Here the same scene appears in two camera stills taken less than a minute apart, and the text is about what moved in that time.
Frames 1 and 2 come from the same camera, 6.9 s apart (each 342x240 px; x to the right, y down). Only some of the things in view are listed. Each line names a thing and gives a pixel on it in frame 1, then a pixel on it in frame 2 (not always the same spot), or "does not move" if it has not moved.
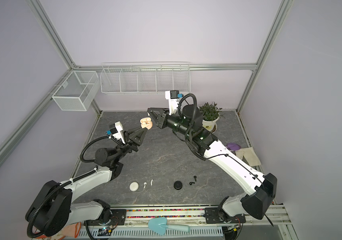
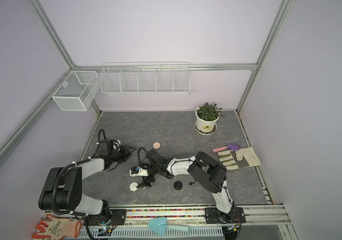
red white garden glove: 72,230 does not move
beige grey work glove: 249,155 does not move
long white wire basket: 145,77 does not move
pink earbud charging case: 146,122 -> 156,145
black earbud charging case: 178,185 does not move
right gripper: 161,119 -> 145,180
